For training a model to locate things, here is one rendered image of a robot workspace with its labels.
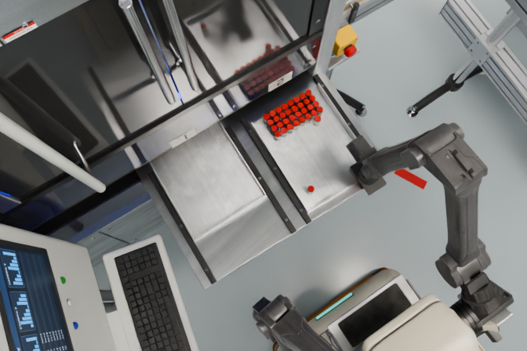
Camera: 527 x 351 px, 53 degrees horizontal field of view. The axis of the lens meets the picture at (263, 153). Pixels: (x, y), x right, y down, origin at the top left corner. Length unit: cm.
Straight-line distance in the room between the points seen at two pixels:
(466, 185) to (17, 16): 80
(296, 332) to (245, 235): 61
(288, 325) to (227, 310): 142
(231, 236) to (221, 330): 94
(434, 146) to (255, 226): 76
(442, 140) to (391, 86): 175
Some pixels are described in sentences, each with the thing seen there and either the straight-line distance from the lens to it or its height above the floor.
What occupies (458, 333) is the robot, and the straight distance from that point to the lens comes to 120.
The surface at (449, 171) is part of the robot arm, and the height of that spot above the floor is 156.
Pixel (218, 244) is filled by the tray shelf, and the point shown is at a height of 88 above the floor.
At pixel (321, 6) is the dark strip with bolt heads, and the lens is 136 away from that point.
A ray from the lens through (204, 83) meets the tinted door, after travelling 134.
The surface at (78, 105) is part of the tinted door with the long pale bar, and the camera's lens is 114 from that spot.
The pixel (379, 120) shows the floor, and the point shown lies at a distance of 271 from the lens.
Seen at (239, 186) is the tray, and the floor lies 88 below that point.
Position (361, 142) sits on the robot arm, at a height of 112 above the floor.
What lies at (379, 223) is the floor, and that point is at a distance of 259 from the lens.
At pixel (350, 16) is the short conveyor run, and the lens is 183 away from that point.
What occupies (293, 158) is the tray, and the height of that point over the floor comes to 88.
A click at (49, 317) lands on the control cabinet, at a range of 133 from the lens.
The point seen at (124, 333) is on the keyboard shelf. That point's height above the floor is 80.
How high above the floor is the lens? 251
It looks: 75 degrees down
